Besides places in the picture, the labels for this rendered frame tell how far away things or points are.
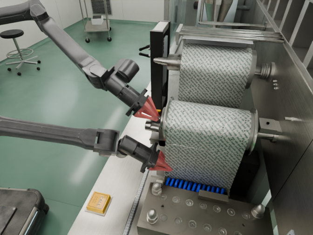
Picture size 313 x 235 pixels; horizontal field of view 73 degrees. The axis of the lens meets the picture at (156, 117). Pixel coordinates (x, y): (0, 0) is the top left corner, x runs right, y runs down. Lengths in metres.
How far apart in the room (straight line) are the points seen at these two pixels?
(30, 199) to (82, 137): 1.26
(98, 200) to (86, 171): 1.32
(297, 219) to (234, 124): 0.26
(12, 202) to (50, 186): 0.38
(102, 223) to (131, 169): 0.26
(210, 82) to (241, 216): 0.45
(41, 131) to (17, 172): 1.79
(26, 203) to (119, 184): 1.06
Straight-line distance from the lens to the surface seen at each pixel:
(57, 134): 0.71
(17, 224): 1.85
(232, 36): 0.81
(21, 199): 1.95
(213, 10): 1.22
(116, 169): 1.01
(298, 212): 0.57
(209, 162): 0.72
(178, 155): 0.71
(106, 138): 0.70
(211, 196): 0.77
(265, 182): 0.82
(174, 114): 0.63
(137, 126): 1.20
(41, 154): 2.55
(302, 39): 0.78
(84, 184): 2.13
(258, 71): 0.86
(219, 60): 0.79
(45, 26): 0.95
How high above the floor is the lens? 1.69
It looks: 39 degrees down
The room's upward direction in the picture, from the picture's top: straight up
